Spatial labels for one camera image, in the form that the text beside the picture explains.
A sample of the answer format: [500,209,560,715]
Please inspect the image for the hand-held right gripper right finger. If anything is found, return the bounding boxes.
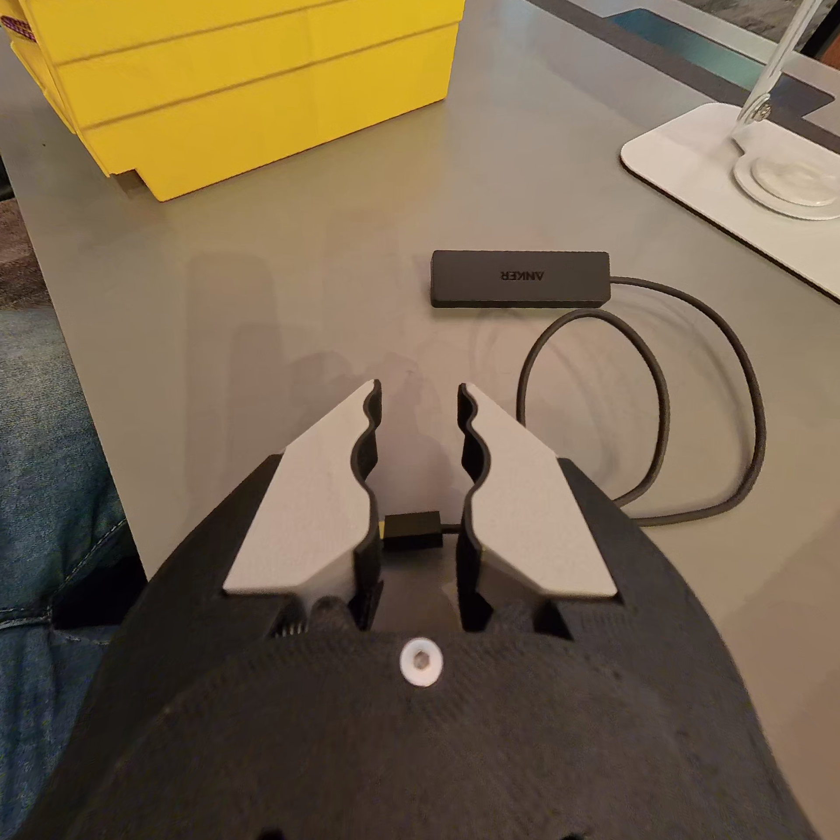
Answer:
[455,382,619,603]

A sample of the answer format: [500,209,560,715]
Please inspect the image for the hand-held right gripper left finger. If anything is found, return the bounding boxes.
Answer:
[222,379,385,603]

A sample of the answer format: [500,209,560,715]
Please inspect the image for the black hub cable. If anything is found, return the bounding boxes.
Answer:
[381,276,769,553]

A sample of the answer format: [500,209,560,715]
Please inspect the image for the black usb hub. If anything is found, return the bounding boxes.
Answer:
[430,248,613,309]

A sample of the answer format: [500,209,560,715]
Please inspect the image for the yellow plastic bin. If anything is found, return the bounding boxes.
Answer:
[10,0,467,203]

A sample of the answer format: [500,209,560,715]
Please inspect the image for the person's blue jeans legs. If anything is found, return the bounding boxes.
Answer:
[0,308,148,815]

